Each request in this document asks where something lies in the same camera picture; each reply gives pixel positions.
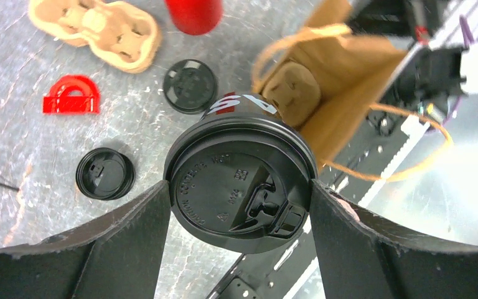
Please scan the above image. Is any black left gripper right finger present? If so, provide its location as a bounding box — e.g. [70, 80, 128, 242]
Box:
[310, 180, 478, 298]

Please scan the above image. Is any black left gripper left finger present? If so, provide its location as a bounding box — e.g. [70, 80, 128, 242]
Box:
[0, 181, 171, 298]

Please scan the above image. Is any black cup lid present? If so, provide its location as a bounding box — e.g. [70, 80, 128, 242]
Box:
[162, 59, 219, 115]
[162, 115, 319, 255]

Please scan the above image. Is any dark translucent cup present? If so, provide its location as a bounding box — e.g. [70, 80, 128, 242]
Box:
[162, 59, 219, 115]
[162, 93, 319, 255]

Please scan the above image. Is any single brown cup carrier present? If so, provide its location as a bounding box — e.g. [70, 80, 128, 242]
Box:
[261, 61, 321, 127]

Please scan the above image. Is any brown paper bag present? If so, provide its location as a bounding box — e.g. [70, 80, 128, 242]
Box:
[251, 1, 454, 182]

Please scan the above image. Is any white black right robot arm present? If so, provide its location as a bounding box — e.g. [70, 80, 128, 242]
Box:
[347, 1, 478, 125]

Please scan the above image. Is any brown cardboard cup carrier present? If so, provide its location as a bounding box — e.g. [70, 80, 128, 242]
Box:
[29, 0, 162, 74]

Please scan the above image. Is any red cylindrical straw holder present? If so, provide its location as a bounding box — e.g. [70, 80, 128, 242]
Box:
[164, 0, 223, 36]

